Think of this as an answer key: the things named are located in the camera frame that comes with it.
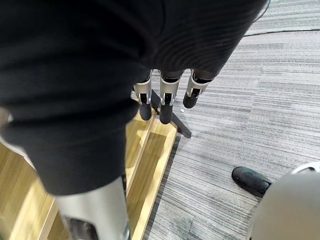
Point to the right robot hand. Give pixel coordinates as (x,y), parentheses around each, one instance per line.
(82,75)

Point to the black metal rack leg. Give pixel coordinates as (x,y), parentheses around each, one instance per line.
(175,117)

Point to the dark robot foot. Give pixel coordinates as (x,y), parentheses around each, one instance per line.
(250,180)

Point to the silver robot leg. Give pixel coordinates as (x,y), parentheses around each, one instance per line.
(290,205)

